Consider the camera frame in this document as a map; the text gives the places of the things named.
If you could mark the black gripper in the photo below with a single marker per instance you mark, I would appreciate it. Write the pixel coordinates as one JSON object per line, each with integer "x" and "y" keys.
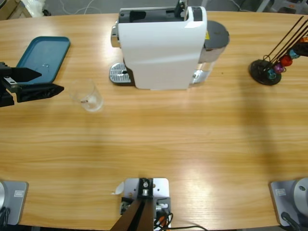
{"x": 6, "y": 93}

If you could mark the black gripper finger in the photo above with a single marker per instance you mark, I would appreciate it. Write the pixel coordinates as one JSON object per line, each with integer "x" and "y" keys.
{"x": 303, "y": 50}

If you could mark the orange coffee capsule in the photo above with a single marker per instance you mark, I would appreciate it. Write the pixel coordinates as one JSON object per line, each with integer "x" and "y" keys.
{"x": 305, "y": 40}

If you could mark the clear glass cup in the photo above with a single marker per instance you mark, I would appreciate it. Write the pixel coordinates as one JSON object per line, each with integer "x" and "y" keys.
{"x": 91, "y": 103}

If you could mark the white capsule coffee machine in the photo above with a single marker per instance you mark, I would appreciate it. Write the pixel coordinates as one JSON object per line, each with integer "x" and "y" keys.
{"x": 158, "y": 53}

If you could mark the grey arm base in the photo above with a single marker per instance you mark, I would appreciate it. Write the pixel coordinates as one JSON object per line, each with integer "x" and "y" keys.
{"x": 13, "y": 199}
{"x": 292, "y": 197}

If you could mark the teal coffee capsule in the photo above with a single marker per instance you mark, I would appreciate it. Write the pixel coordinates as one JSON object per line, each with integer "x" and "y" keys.
{"x": 294, "y": 54}

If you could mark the red coffee capsule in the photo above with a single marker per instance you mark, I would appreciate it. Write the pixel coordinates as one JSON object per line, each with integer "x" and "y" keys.
{"x": 286, "y": 60}

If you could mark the purple coffee capsule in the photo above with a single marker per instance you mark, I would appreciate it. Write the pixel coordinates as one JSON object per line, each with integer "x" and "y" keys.
{"x": 279, "y": 68}

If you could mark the blue coffee capsule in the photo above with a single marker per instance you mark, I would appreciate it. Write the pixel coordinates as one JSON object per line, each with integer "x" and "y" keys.
{"x": 272, "y": 74}

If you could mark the teal plastic tray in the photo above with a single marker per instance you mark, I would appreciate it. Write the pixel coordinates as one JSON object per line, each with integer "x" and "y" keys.
{"x": 45, "y": 53}

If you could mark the black capsule stand with rods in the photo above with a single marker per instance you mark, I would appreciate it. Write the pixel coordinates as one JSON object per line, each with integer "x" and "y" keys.
{"x": 258, "y": 69}

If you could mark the brown cardboard box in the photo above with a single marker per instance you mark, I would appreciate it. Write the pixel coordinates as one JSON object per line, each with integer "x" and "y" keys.
{"x": 8, "y": 9}

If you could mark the white plastic bag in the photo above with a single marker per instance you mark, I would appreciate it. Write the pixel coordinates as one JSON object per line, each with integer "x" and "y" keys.
{"x": 32, "y": 6}

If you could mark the white paper tag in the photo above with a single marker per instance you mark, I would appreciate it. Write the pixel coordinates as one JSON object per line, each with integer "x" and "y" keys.
{"x": 118, "y": 188}

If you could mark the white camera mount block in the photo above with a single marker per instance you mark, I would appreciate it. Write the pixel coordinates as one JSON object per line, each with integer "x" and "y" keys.
{"x": 160, "y": 190}

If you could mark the dark camera post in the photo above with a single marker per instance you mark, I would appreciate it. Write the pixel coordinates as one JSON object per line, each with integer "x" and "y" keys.
{"x": 137, "y": 214}

